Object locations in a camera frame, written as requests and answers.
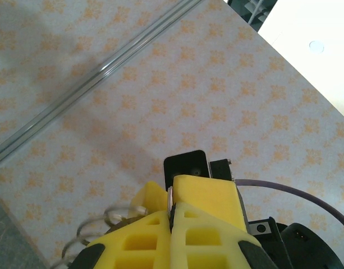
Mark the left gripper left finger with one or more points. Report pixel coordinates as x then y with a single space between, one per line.
163 252

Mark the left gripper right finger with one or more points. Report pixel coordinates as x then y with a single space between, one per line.
177 252

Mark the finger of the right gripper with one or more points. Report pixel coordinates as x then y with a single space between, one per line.
152 196
211 196

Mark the spiral coil keyring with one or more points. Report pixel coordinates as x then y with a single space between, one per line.
141 209

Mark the blue-capped metal key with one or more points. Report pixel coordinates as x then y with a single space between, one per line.
169 199

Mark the round white ceiling fixture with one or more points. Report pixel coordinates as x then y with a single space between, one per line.
316 46

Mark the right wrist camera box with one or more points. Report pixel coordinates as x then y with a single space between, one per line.
185 165

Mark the aluminium corner post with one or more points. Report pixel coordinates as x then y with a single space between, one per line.
96 75

